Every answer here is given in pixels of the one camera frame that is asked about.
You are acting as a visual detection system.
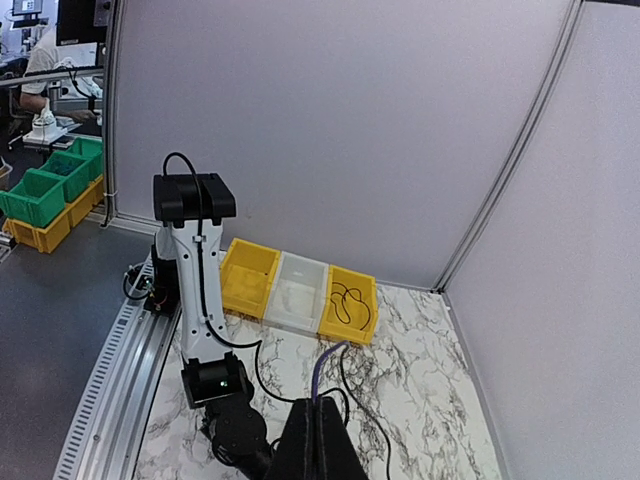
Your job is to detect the purple cable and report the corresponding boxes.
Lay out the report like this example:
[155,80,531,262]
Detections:
[310,340,351,406]

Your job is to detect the near yellow plastic bin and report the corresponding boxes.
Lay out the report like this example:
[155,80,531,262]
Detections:
[220,238,281,319]

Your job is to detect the black monitor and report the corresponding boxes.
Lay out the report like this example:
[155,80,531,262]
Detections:
[56,0,112,46]

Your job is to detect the yellow plastic bin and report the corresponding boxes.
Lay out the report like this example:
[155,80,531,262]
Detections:
[220,238,281,319]
[318,265,378,345]

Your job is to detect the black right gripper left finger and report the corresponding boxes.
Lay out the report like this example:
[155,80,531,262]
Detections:
[265,399,317,480]

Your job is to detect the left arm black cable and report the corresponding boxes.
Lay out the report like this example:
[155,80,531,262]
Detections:
[162,152,311,406]

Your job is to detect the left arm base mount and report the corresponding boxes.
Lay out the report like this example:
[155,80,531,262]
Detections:
[123,244,180,316]

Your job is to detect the white translucent plastic bin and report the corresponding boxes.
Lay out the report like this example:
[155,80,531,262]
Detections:
[263,252,329,336]

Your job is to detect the green plastic bins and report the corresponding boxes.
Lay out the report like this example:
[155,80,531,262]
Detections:
[1,137,104,228]

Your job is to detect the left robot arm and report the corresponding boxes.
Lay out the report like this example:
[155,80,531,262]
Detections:
[152,173,273,479]

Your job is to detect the aluminium front rail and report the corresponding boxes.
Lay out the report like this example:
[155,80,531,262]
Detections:
[52,254,184,480]

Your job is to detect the far yellow plastic bin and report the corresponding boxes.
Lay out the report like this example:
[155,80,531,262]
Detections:
[318,265,378,345]

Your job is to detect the yellow background crate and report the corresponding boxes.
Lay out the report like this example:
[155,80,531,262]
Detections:
[2,174,106,255]

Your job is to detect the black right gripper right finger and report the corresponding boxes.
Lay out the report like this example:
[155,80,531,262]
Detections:
[315,397,368,480]

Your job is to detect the person in white shirt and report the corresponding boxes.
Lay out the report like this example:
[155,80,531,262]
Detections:
[20,26,98,115]

